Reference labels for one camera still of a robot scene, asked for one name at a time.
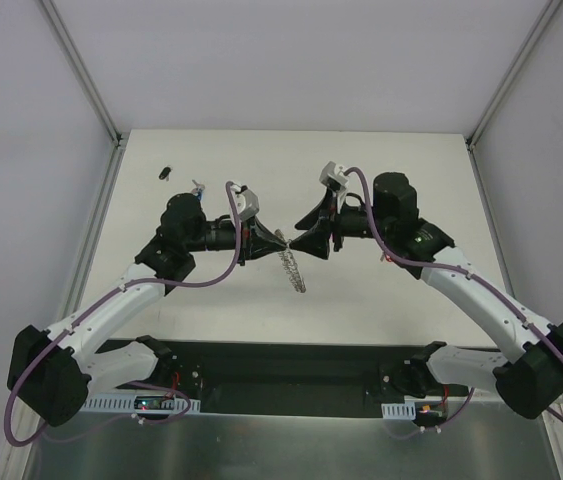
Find metal disc with keyrings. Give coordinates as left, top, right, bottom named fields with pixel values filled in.
left=274, top=229, right=307, bottom=294

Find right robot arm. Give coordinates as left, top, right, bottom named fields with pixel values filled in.
left=290, top=163, right=563, bottom=419

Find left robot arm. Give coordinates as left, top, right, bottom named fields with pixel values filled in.
left=5, top=186, right=286, bottom=427

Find blue tag key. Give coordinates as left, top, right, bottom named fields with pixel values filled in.
left=191, top=180, right=206, bottom=201

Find black key fob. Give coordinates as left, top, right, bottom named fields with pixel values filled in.
left=158, top=166, right=172, bottom=181

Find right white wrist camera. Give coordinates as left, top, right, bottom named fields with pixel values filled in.
left=319, top=161, right=349, bottom=210

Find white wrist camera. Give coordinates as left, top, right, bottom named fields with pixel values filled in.
left=319, top=161, right=349, bottom=210
left=228, top=181, right=260, bottom=222

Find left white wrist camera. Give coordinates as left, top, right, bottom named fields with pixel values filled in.
left=228, top=181, right=260, bottom=222

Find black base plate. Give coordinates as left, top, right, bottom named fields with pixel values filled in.
left=95, top=337, right=497, bottom=419

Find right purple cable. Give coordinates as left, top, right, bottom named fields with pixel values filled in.
left=343, top=166, right=563, bottom=446

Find purple cable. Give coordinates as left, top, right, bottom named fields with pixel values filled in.
left=3, top=180, right=242, bottom=446
left=343, top=166, right=563, bottom=446

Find right white cable duct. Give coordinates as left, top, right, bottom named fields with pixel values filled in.
left=381, top=401, right=417, bottom=421

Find white cable duct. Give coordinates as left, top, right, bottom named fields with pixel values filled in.
left=81, top=393, right=201, bottom=415
left=381, top=401, right=417, bottom=421

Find left white cable duct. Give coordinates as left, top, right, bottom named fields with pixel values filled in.
left=81, top=393, right=201, bottom=415

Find left aluminium frame post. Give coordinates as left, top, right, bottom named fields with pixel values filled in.
left=36, top=0, right=123, bottom=146

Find aluminium frame post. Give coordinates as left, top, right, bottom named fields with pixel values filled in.
left=36, top=0, right=123, bottom=146
left=465, top=0, right=563, bottom=152

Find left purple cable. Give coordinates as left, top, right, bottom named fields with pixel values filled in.
left=3, top=180, right=242, bottom=446

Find right aluminium frame post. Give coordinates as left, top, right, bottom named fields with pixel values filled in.
left=465, top=0, right=563, bottom=152

